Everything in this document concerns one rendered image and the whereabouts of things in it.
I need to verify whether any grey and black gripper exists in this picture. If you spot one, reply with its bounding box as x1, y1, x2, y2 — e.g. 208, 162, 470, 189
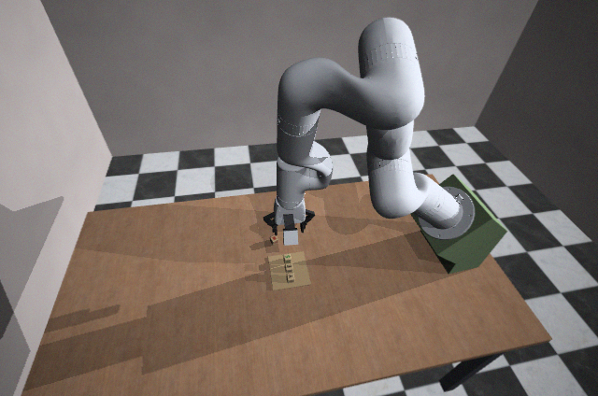
263, 197, 315, 236

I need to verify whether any beige flat mat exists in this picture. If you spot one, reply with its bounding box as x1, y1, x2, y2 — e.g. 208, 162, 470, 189
268, 251, 311, 290

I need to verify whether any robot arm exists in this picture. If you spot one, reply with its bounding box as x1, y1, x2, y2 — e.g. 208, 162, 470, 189
277, 18, 475, 240

